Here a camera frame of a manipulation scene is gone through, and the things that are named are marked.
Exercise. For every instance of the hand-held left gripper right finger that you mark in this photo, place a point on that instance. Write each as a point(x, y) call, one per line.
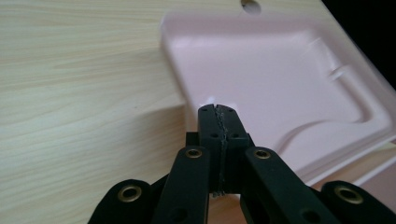
point(235, 146)

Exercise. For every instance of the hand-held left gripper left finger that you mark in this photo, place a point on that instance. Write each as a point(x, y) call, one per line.
point(210, 137)

